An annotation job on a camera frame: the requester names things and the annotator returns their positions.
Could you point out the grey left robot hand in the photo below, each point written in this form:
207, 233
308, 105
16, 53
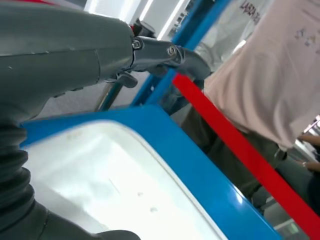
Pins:
62, 49

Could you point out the blue metal shelf rack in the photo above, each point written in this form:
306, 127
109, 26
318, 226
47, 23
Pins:
189, 165

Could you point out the red barrier belt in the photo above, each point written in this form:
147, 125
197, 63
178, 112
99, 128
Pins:
35, 1
244, 155

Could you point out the person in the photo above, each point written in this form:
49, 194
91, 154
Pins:
225, 30
312, 192
269, 82

